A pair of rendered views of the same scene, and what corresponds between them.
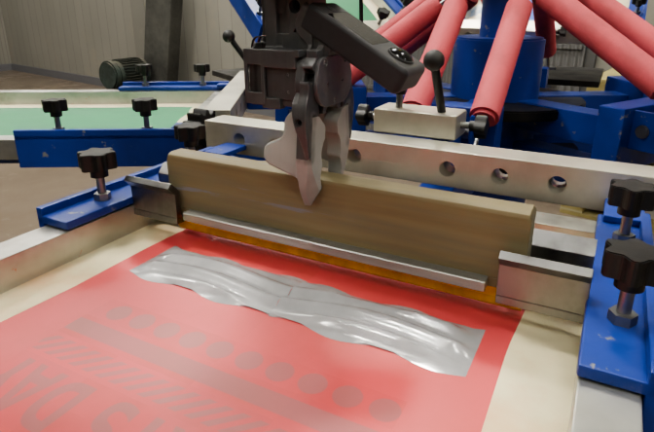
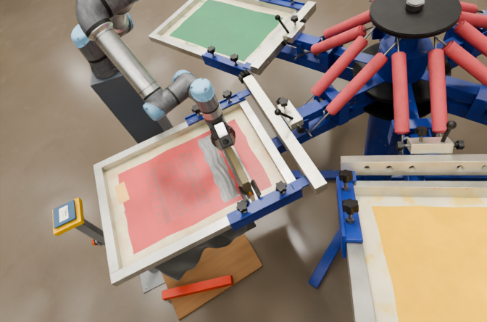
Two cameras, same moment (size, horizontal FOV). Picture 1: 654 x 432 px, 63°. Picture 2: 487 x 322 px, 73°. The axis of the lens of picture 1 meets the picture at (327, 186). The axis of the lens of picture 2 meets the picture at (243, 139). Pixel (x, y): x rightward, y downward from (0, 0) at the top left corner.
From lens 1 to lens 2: 1.17 m
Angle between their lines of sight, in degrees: 54
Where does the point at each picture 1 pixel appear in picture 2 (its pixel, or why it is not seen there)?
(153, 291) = (198, 150)
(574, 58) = not seen: outside the picture
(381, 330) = (221, 185)
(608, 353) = (232, 215)
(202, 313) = (201, 162)
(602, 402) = (224, 221)
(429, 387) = (217, 201)
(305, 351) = (208, 182)
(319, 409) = (200, 195)
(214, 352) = (196, 174)
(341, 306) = (221, 175)
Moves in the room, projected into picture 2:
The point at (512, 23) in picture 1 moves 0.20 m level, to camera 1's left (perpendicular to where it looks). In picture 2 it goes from (365, 71) to (319, 56)
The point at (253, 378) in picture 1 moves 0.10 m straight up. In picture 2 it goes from (196, 183) to (188, 172)
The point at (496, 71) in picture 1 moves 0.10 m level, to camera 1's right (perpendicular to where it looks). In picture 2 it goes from (342, 95) to (365, 104)
